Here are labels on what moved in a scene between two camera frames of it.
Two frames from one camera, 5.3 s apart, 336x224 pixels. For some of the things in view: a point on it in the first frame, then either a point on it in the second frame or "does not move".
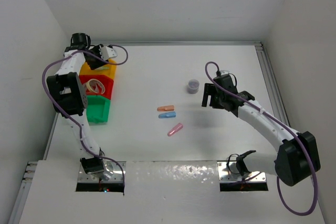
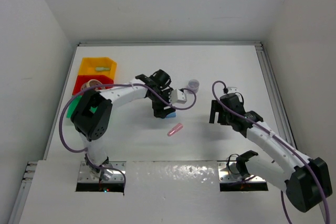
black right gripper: [210, 89] to [216, 107]
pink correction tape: [176, 128] does not move
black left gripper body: [94, 62] to [158, 106]
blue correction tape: [167, 115] does not move
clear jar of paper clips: [193, 85] does not move
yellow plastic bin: [109, 71] does not move
